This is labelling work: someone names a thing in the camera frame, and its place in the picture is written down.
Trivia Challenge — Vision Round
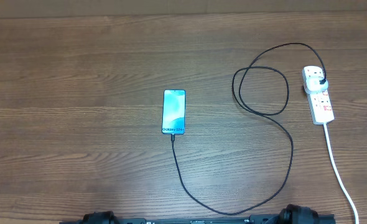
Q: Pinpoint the black charger cable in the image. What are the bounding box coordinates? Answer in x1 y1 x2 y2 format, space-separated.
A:
170 42 328 217

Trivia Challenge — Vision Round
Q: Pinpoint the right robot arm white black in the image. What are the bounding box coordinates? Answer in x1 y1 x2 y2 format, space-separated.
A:
277 204 320 224

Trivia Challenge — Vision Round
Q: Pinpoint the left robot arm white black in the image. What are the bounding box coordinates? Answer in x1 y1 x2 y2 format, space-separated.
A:
81 211 119 224

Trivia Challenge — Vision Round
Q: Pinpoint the blue smartphone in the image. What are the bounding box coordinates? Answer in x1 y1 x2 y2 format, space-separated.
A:
162 90 186 134

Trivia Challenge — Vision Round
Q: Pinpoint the white charger plug adapter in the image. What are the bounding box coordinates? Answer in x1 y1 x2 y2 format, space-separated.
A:
304 77 328 94

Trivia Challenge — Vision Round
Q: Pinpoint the white power strip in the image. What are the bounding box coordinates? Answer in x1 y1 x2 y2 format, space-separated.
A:
302 66 335 125

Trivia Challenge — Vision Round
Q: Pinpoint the white power strip cord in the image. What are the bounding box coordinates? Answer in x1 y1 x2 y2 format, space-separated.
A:
322 123 360 224

